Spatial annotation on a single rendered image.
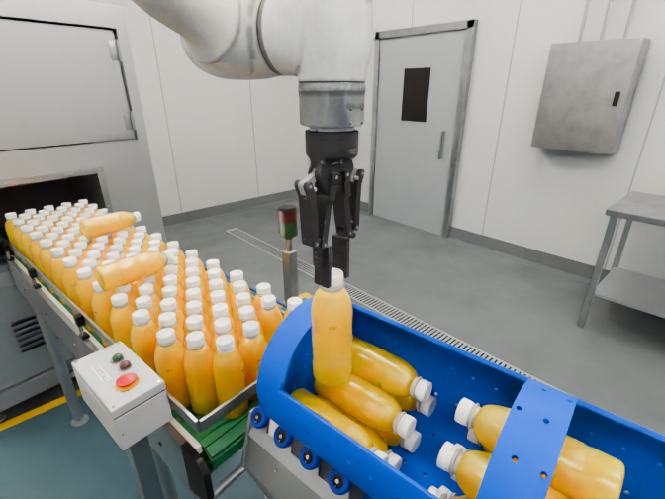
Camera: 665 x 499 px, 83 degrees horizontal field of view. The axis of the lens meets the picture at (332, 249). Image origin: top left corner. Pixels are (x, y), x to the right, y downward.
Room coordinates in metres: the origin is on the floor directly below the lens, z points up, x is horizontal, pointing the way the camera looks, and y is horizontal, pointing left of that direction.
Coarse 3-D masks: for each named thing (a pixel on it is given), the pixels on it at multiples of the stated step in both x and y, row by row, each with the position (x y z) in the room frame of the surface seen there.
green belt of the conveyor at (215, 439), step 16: (64, 304) 1.18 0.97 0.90; (96, 336) 0.99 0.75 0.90; (176, 416) 0.67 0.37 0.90; (240, 416) 0.67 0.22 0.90; (192, 432) 0.63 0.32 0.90; (208, 432) 0.63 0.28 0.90; (224, 432) 0.63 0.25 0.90; (240, 432) 0.63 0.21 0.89; (208, 448) 0.59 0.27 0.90; (224, 448) 0.59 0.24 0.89; (240, 448) 0.63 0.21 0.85; (208, 464) 0.59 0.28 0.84
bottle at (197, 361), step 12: (192, 348) 0.69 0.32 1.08; (204, 348) 0.71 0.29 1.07; (192, 360) 0.68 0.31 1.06; (204, 360) 0.69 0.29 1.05; (192, 372) 0.67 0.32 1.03; (204, 372) 0.68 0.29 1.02; (192, 384) 0.68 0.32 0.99; (204, 384) 0.68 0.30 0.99; (192, 396) 0.68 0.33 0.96; (204, 396) 0.68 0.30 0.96; (216, 396) 0.70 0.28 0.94; (192, 408) 0.68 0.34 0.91; (204, 408) 0.68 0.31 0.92
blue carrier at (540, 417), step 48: (288, 336) 0.57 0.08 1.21; (384, 336) 0.69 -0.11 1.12; (288, 384) 0.60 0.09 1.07; (432, 384) 0.61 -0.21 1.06; (480, 384) 0.55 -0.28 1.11; (528, 384) 0.42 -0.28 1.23; (288, 432) 0.51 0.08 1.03; (336, 432) 0.43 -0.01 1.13; (432, 432) 0.55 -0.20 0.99; (528, 432) 0.34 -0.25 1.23; (576, 432) 0.45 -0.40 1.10; (624, 432) 0.40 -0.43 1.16; (384, 480) 0.36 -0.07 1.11; (432, 480) 0.47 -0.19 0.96; (528, 480) 0.30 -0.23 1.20; (624, 480) 0.40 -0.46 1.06
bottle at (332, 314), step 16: (320, 288) 0.55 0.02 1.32; (336, 288) 0.53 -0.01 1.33; (320, 304) 0.52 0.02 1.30; (336, 304) 0.52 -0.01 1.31; (320, 320) 0.52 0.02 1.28; (336, 320) 0.51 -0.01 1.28; (320, 336) 0.52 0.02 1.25; (336, 336) 0.51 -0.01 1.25; (320, 352) 0.52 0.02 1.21; (336, 352) 0.51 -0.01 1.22; (320, 368) 0.52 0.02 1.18; (336, 368) 0.51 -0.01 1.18; (336, 384) 0.51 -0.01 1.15
